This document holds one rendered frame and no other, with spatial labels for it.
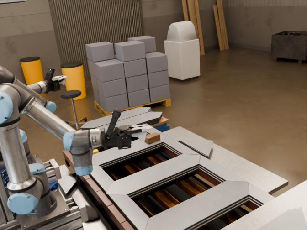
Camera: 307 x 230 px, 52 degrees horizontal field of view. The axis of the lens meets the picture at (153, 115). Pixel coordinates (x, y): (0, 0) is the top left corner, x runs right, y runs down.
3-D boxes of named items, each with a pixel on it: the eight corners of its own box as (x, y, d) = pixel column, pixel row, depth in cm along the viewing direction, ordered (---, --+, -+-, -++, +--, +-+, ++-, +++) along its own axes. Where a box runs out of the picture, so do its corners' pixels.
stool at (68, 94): (84, 118, 551) (78, 86, 529) (98, 128, 506) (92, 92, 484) (54, 128, 524) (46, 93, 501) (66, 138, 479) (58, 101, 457)
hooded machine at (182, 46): (201, 78, 734) (199, 20, 687) (181, 83, 708) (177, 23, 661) (185, 73, 787) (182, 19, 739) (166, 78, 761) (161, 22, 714)
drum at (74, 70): (91, 96, 668) (86, 63, 642) (71, 102, 646) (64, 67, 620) (83, 92, 705) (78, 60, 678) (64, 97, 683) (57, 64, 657)
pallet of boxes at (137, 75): (152, 95, 645) (147, 35, 601) (171, 105, 575) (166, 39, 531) (95, 107, 600) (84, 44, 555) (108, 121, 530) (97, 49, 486)
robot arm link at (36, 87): (22, 99, 206) (18, 86, 203) (35, 94, 214) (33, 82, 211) (29, 100, 202) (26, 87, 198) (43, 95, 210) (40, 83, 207)
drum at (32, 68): (44, 85, 794) (37, 55, 766) (48, 89, 756) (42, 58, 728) (25, 89, 773) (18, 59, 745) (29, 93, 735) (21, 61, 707)
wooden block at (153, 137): (156, 137, 259) (155, 132, 258) (160, 139, 255) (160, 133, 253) (144, 142, 253) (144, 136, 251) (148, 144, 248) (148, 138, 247)
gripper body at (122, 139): (132, 142, 134) (104, 145, 133) (130, 122, 132) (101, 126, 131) (133, 148, 127) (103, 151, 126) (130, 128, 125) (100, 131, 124)
